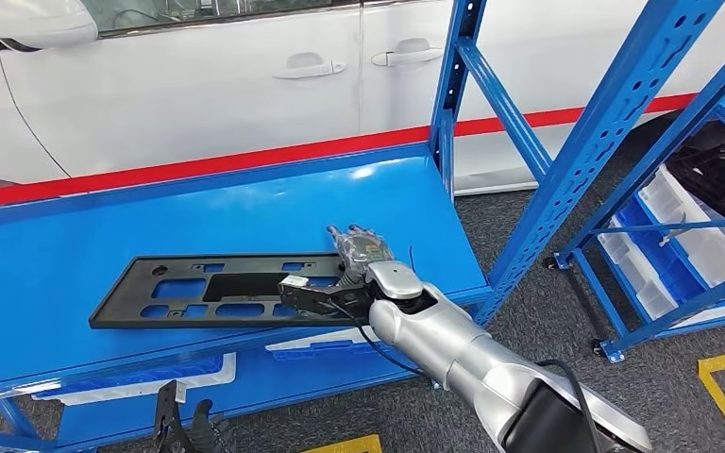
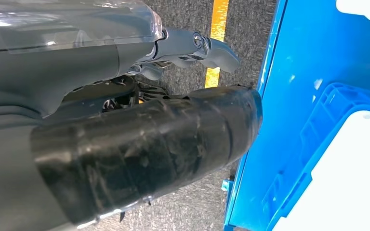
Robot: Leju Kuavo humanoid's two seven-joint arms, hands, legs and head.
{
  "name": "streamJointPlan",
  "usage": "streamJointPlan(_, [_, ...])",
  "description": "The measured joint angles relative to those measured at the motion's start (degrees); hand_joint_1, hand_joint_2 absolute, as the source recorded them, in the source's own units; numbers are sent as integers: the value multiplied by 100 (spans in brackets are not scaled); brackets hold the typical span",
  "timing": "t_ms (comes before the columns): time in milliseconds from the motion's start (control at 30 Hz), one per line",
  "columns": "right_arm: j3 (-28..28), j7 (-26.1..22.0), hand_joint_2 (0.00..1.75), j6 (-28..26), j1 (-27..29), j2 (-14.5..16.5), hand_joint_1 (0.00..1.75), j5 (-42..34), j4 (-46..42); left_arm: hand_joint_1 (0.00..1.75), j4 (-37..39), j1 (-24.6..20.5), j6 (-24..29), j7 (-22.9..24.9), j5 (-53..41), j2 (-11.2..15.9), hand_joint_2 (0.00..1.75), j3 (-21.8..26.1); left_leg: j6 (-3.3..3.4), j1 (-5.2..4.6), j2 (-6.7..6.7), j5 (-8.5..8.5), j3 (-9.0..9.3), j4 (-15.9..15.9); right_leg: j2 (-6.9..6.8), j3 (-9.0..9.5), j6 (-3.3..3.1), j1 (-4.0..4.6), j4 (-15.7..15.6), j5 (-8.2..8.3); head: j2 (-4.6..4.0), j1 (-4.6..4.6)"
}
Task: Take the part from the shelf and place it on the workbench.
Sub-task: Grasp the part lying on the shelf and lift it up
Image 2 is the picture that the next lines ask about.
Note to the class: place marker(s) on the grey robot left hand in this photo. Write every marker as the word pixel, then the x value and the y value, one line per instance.
pixel 76 79

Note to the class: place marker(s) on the large blue metal shelf rack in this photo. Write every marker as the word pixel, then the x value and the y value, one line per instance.
pixel 300 47

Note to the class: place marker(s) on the yellow floor tape square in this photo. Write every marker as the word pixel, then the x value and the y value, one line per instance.
pixel 218 32

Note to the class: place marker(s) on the blue plastic bin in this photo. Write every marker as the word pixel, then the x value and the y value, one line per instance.
pixel 328 105

